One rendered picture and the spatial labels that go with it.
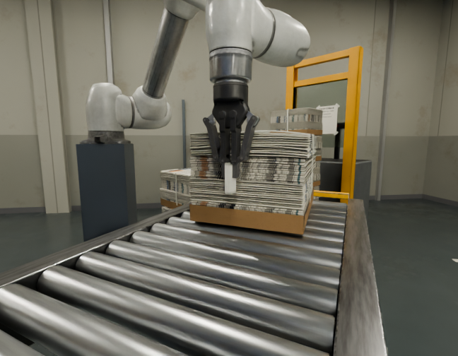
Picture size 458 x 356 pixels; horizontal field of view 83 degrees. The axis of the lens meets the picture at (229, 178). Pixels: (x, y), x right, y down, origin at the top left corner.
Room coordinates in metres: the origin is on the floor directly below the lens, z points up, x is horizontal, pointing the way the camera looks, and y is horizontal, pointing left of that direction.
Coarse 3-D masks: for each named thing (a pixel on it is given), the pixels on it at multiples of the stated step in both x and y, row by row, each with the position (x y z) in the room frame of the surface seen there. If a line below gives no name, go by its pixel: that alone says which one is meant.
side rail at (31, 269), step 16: (176, 208) 0.80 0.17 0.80; (144, 224) 0.64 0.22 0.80; (96, 240) 0.53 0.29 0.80; (112, 240) 0.53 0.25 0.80; (128, 240) 0.57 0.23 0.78; (48, 256) 0.45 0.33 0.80; (64, 256) 0.45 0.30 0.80; (80, 256) 0.47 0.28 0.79; (16, 272) 0.40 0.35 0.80; (32, 272) 0.40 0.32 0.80; (32, 288) 0.39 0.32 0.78; (16, 336) 0.36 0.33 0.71
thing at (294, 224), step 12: (192, 216) 0.65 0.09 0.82; (204, 216) 0.64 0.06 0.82; (216, 216) 0.62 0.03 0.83; (228, 216) 0.61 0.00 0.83; (240, 216) 0.60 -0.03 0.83; (252, 216) 0.59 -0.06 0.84; (264, 216) 0.58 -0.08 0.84; (276, 216) 0.57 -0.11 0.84; (288, 216) 0.56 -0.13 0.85; (300, 216) 0.55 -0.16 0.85; (264, 228) 0.58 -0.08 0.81; (276, 228) 0.57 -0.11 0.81; (288, 228) 0.56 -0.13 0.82; (300, 228) 0.55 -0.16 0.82
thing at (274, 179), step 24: (192, 144) 0.65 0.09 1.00; (240, 144) 0.60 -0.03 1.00; (264, 144) 0.58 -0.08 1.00; (288, 144) 0.56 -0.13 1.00; (192, 168) 0.65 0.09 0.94; (216, 168) 0.63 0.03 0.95; (240, 168) 0.61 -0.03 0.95; (264, 168) 0.59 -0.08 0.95; (288, 168) 0.58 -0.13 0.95; (192, 192) 0.65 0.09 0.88; (216, 192) 0.63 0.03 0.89; (240, 192) 0.61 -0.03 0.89; (264, 192) 0.59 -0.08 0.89; (288, 192) 0.57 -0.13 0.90
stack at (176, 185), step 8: (184, 168) 1.74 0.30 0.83; (160, 176) 1.62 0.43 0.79; (168, 176) 1.56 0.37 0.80; (176, 176) 1.49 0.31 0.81; (184, 176) 1.43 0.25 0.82; (192, 176) 1.38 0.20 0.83; (168, 184) 1.56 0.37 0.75; (176, 184) 1.49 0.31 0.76; (184, 184) 1.44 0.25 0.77; (160, 192) 1.62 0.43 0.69; (168, 192) 1.55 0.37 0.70; (176, 192) 1.49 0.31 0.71; (184, 192) 1.44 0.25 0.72; (168, 200) 1.56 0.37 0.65; (176, 200) 1.49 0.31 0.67; (184, 200) 1.44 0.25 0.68; (168, 208) 1.56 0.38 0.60
